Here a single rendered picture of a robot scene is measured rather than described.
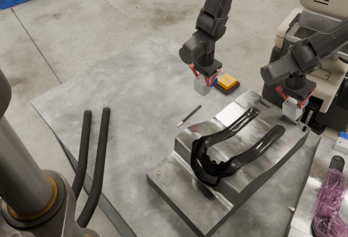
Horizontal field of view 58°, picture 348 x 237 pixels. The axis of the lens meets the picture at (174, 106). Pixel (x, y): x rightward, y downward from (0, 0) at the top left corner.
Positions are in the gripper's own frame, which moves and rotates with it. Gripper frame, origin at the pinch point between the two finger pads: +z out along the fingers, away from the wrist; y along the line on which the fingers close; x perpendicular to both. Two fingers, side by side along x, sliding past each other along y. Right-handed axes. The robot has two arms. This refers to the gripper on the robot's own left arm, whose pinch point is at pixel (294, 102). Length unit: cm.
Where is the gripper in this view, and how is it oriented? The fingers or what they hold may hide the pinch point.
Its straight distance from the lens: 107.7
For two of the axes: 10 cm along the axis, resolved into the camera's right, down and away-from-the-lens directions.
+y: 6.4, 4.5, -6.3
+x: 7.3, -6.1, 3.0
